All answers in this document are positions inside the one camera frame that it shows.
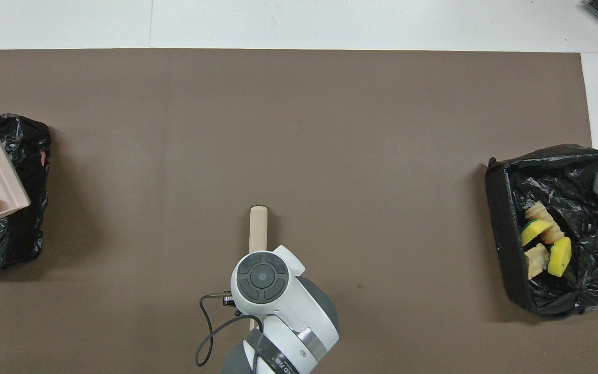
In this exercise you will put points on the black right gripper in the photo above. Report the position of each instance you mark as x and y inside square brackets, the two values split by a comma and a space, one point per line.
[229, 299]

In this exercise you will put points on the beige hand brush black bristles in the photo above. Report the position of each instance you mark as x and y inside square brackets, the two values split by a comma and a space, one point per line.
[258, 228]

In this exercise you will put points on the striped orange bread roll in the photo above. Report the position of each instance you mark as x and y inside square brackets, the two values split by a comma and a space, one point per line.
[544, 221]
[536, 259]

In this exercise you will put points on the yellow sponge piece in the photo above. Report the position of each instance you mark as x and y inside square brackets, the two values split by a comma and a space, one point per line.
[533, 232]
[559, 255]

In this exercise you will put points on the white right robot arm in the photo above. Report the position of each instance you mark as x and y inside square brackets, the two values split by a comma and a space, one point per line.
[278, 301]

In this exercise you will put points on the black bagged bin pink spot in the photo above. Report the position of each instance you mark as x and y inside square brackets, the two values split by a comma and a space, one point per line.
[24, 228]

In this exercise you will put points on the brown paper table mat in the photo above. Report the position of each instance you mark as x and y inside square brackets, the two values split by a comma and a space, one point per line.
[299, 130]

